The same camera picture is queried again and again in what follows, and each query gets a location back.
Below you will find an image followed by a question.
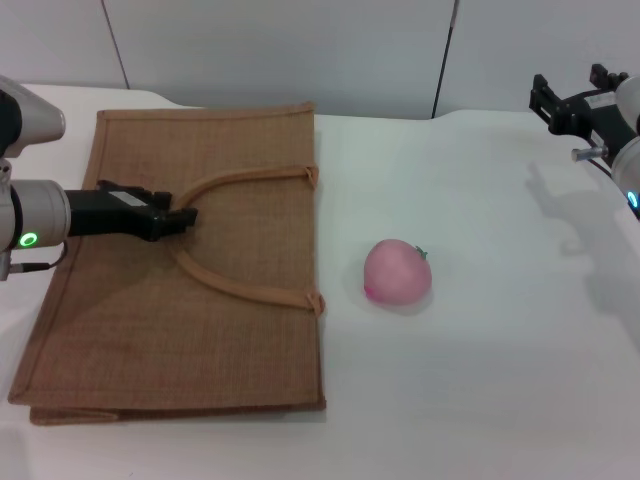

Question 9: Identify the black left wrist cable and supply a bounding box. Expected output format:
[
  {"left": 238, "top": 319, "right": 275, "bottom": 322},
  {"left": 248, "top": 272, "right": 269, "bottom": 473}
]
[{"left": 0, "top": 238, "right": 70, "bottom": 275}]

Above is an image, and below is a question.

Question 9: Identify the pink peach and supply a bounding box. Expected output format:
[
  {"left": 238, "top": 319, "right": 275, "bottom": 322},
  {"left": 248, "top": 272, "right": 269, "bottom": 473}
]
[{"left": 362, "top": 238, "right": 433, "bottom": 307}]

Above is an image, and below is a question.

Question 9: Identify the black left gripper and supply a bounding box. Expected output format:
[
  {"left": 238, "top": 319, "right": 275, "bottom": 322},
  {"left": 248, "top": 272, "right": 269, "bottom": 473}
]
[{"left": 64, "top": 180, "right": 199, "bottom": 242}]

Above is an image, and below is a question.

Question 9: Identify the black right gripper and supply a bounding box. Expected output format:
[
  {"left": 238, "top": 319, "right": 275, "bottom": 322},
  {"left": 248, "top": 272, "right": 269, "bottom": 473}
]
[{"left": 530, "top": 73, "right": 626, "bottom": 151}]

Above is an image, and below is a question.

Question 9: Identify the brown jute handbag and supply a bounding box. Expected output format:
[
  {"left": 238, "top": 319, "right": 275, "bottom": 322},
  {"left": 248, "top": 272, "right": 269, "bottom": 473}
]
[{"left": 8, "top": 101, "right": 327, "bottom": 427}]

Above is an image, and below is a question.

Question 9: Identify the dark thin pole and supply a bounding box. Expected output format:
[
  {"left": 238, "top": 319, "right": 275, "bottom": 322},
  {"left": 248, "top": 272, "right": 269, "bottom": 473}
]
[{"left": 430, "top": 0, "right": 460, "bottom": 120}]

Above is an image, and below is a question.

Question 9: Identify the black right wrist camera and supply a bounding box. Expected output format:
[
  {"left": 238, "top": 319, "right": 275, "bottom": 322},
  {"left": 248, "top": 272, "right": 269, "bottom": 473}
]
[{"left": 589, "top": 63, "right": 630, "bottom": 94}]

